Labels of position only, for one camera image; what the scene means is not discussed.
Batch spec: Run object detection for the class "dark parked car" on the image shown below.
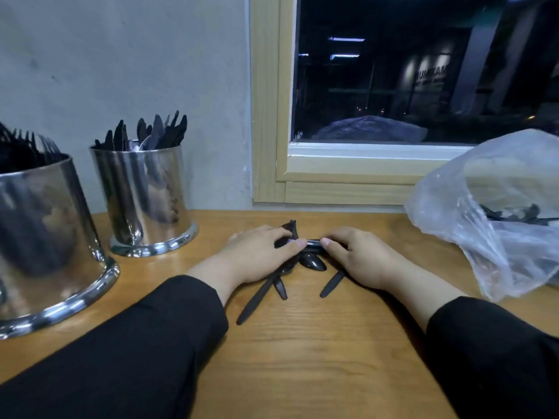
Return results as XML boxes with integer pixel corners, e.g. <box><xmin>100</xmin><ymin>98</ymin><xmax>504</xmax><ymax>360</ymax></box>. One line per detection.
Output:
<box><xmin>313</xmin><ymin>116</ymin><xmax>429</xmax><ymax>143</ymax></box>

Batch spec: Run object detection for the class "person's left hand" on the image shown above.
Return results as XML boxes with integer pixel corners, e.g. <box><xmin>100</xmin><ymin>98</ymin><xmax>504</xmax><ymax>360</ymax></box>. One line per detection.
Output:
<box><xmin>210</xmin><ymin>225</ymin><xmax>309</xmax><ymax>286</ymax></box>

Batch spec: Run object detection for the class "bunch of black knives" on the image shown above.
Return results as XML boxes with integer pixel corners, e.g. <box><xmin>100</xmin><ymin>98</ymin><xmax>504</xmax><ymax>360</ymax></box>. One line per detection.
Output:
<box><xmin>94</xmin><ymin>111</ymin><xmax>189</xmax><ymax>152</ymax></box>

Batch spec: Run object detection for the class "person's right hand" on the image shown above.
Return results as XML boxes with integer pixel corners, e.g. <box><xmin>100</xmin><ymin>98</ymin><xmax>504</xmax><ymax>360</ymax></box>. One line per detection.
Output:
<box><xmin>320</xmin><ymin>226</ymin><xmax>412</xmax><ymax>293</ymax></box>

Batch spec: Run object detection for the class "clear plastic bag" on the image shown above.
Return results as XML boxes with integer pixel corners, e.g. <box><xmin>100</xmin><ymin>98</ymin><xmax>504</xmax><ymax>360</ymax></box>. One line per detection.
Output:
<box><xmin>404</xmin><ymin>128</ymin><xmax>559</xmax><ymax>302</ymax></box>

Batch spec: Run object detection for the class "pile of black plastic cutlery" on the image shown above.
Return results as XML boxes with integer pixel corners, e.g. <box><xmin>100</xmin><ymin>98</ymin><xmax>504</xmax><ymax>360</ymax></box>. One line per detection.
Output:
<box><xmin>236</xmin><ymin>219</ymin><xmax>351</xmax><ymax>326</ymax></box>

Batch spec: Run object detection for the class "bunch of black forks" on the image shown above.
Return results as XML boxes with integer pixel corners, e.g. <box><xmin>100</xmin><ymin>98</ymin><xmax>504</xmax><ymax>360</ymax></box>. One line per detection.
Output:
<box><xmin>0</xmin><ymin>122</ymin><xmax>64</xmax><ymax>175</ymax></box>

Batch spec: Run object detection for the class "person's left forearm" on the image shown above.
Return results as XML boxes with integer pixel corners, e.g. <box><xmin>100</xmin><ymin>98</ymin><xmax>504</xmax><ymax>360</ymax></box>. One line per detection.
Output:
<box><xmin>0</xmin><ymin>257</ymin><xmax>241</xmax><ymax>419</ymax></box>

